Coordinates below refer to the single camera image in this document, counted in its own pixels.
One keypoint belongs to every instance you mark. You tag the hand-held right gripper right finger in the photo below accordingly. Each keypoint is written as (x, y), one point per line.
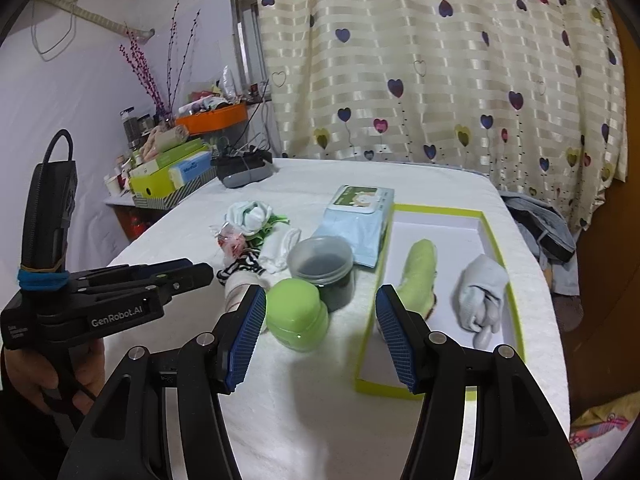
(395, 340)

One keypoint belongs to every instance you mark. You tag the pile of grey clothes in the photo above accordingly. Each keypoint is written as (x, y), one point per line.
(542, 225)

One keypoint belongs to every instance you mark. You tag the orange tray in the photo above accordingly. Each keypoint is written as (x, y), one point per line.
(212, 119)

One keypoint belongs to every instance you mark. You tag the colourful floral cloth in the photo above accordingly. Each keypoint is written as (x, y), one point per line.
(600, 425)

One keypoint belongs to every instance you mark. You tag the white and teal sock bundle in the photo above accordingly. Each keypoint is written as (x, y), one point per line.
(247, 217)

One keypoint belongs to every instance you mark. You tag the pink cloth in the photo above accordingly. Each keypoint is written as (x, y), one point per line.
(160, 142)

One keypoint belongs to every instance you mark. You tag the grey sock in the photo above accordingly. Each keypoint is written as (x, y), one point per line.
(477, 285)

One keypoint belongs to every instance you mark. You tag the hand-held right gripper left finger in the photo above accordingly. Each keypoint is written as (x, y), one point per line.
(247, 335)

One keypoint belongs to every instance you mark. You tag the person's left hand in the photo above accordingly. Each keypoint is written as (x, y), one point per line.
(25, 372)

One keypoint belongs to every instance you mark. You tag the window frame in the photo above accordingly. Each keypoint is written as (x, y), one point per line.
(245, 40)

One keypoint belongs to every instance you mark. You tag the cream wall pipe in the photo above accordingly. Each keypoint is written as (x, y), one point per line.
(95, 17)

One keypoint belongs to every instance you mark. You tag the dark plastic jar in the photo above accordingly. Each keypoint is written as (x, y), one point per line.
(322, 265)

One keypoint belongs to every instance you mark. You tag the green round container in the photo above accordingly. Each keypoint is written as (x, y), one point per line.
(295, 315)

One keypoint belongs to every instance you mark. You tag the green cardboard box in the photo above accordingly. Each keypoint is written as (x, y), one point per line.
(160, 172)

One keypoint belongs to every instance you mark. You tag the light green sock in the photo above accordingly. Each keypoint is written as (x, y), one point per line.
(420, 275)

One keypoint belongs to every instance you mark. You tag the white box with lime edge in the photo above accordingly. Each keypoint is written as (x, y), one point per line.
(450, 240)

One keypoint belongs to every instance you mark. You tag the black and grey device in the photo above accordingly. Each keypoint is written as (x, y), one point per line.
(242, 170)

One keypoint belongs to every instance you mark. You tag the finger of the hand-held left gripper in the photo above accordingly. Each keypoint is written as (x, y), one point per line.
(140, 271)
(190, 280)

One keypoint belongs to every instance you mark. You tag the decorative purple branches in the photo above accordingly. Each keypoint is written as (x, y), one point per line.
(152, 85)

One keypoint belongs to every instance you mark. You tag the black and white striped sock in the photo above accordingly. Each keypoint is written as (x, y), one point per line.
(242, 280)

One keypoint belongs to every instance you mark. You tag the pink floral small item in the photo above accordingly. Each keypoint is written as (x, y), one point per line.
(232, 245)

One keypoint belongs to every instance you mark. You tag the black and white striped basket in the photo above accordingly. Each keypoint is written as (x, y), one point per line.
(165, 197)

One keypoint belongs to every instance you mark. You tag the cream curtain with hearts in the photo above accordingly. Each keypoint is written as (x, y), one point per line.
(440, 70)

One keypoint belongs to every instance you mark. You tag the light blue wet wipes pack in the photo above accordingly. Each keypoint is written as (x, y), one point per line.
(355, 225)

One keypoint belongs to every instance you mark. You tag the dark bottle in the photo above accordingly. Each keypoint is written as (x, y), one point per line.
(128, 127)

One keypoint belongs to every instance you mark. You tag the white socks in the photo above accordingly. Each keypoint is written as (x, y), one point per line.
(280, 252)

